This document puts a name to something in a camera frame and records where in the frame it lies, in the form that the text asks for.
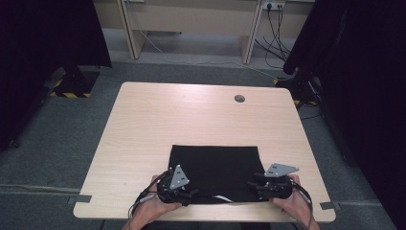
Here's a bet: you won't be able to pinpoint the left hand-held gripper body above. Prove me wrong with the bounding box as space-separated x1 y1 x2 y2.
156 164 192 205

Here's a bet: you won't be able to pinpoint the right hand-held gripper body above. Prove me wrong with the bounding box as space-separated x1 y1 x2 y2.
261 162 300 200

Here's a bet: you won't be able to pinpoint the black cloth garment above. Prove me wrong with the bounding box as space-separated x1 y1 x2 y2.
168 144 267 205

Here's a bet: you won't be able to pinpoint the person's right hand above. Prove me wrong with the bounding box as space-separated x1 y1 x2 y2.
271 174 315 221

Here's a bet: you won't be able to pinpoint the person's left hand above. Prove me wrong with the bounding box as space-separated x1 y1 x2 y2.
133 174 182 224

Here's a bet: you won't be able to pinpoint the grey floor tape piece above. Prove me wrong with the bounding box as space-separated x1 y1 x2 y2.
66 194 93 205
319 200 341 211

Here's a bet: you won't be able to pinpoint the black stand base hazard stripes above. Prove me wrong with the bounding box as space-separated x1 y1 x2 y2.
50 65 101 99
273 68 324 107

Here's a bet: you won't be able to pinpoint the dark curtain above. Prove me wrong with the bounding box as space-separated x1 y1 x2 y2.
0 0 113 152
282 0 406 230

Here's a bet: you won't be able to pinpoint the white power strip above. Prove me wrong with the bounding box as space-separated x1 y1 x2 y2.
261 1 286 11

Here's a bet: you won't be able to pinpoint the right hand-held gripper cable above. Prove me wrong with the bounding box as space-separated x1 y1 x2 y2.
289 181 315 230

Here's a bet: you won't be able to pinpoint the hand-held gripper cable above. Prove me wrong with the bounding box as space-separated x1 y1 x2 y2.
127 170 170 219
289 181 315 230

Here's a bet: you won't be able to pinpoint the left hand-held gripper cable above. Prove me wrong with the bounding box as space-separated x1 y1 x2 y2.
127 170 170 219

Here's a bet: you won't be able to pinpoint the black power cables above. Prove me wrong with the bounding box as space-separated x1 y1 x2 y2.
254 5 292 70

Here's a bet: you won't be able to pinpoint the white floor cable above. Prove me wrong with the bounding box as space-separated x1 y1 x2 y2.
139 30 296 81

